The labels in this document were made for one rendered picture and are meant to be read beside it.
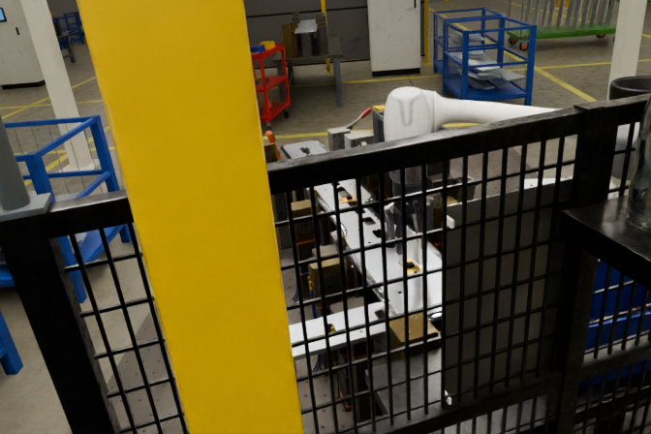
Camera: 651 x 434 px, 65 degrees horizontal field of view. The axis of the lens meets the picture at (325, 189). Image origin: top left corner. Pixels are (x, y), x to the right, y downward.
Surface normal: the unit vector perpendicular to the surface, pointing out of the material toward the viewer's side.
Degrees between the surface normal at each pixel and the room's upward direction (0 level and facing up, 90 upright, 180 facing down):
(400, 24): 90
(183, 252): 90
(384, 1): 90
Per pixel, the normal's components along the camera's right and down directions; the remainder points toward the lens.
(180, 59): 0.30, 0.36
